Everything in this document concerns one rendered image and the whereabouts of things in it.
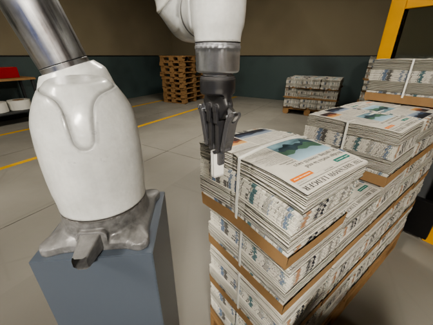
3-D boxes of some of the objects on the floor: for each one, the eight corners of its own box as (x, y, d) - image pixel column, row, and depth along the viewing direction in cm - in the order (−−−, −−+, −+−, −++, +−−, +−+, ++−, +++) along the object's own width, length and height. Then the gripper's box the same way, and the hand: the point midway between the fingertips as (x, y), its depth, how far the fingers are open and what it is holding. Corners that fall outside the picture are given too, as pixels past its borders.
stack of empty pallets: (185, 96, 812) (182, 55, 757) (206, 98, 776) (205, 55, 721) (162, 102, 711) (157, 55, 656) (185, 104, 675) (182, 55, 620)
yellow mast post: (337, 200, 227) (401, -38, 149) (342, 198, 232) (406, -34, 154) (347, 205, 221) (419, -42, 142) (352, 202, 225) (423, -39, 147)
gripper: (252, 75, 45) (246, 181, 55) (213, 71, 54) (213, 162, 64) (223, 77, 41) (221, 191, 51) (185, 73, 50) (191, 170, 60)
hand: (217, 162), depth 56 cm, fingers closed
